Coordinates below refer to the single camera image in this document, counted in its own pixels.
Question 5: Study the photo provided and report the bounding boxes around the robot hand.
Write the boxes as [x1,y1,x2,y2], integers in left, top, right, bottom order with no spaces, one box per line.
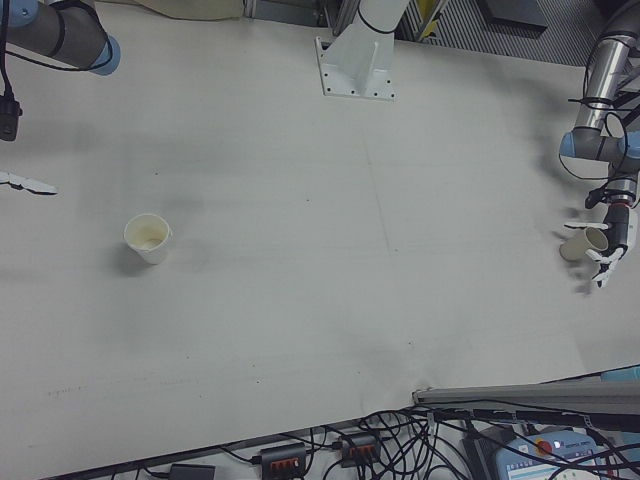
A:
[563,202,640,290]
[0,169,58,196]

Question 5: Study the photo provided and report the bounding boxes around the white paper cup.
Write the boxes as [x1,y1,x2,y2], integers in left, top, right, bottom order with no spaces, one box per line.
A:
[123,213,174,266]
[558,227,610,264]

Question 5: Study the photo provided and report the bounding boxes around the light blue box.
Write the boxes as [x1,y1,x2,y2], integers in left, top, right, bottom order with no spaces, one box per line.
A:
[601,366,640,384]

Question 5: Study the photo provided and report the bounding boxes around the black flat box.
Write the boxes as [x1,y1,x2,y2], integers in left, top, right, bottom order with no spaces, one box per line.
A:
[477,0,551,35]

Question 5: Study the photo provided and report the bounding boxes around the grey ribbed vent panel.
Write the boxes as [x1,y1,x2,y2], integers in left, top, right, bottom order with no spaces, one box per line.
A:
[399,0,609,69]

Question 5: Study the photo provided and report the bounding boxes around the light blue teach pendant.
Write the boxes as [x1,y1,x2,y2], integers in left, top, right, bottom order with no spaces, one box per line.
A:
[492,428,640,480]

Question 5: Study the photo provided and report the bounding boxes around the black power adapter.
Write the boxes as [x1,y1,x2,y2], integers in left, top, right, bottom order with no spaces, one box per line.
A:
[169,463,217,480]

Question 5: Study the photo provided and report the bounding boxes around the black power strip orange switches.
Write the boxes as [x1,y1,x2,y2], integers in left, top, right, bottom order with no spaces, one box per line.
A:
[338,432,384,467]
[258,442,309,475]

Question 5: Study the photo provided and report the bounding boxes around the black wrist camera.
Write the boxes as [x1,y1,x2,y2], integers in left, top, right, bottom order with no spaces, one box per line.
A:
[584,185,612,210]
[0,93,25,143]

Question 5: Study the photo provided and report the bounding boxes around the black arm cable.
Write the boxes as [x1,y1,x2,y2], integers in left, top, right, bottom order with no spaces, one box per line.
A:
[557,94,632,181]
[0,0,109,101]

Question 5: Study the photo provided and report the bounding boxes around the aluminium extrusion rail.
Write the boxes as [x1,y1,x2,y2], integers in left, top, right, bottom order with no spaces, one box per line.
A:
[412,367,640,434]

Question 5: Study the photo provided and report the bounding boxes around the white bolted mounting pedestal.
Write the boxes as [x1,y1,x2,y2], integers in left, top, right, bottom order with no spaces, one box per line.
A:
[313,0,411,103]

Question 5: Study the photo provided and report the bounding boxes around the grey aluminium frame post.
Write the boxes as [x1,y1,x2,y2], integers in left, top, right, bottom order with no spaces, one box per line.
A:
[319,0,362,37]

